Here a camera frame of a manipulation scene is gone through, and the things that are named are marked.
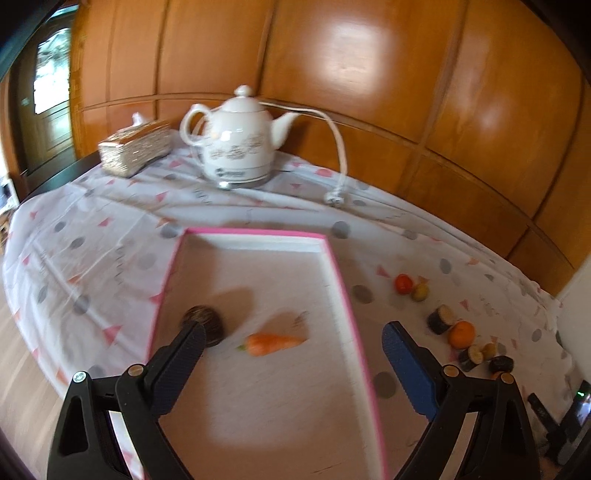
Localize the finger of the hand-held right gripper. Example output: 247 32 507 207
527 392 559 428

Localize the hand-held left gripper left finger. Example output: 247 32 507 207
47 322 207 480

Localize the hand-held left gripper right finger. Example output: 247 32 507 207
381 320 541 480

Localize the dark sugarcane piece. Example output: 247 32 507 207
458 345 485 372
426 305 455 335

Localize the orange tangerine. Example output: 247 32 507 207
447 320 476 350

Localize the pink shallow box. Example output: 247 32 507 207
145 227 389 480

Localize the small orange carrot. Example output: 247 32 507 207
238 333 306 357

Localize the silver kettle base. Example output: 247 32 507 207
216 173 274 190

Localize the silver embossed tissue box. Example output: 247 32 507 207
98 119 172 178

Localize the white ceramic electric kettle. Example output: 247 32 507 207
180 85 303 185

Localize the wooden door with glass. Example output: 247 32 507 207
9 14 77 176

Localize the white power cord with plug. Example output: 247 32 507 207
265 99 349 207

